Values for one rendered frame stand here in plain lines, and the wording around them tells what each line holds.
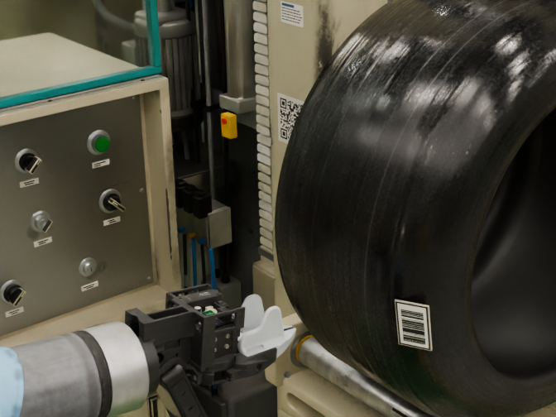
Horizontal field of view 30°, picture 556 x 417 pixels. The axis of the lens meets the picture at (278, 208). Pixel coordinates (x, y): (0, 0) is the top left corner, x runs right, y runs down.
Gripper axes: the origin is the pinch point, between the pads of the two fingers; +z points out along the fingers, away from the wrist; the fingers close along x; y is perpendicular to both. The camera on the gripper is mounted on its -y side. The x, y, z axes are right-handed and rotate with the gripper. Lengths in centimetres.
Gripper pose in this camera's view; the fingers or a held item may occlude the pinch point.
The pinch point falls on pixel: (284, 337)
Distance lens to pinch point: 117.5
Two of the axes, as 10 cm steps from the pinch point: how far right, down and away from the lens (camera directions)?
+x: -6.2, -3.0, 7.3
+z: 7.8, -1.5, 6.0
